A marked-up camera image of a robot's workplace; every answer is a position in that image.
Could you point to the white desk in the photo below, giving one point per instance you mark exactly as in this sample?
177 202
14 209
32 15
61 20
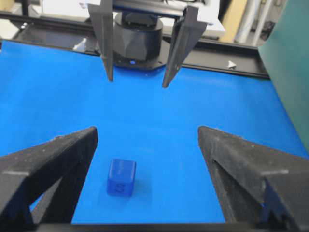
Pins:
208 11

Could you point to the blue table mat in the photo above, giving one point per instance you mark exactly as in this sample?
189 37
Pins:
46 92

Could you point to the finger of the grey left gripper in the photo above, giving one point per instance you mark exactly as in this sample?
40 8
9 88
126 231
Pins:
185 34
101 17

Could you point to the blue block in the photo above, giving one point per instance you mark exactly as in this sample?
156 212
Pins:
121 177

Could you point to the green backdrop sheet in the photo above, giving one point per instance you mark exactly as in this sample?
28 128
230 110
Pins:
285 55

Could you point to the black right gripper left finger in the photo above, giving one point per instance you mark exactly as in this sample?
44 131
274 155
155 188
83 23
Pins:
43 183

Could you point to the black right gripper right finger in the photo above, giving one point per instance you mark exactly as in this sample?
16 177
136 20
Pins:
256 183

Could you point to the black table frame rail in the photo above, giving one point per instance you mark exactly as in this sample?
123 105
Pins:
207 54

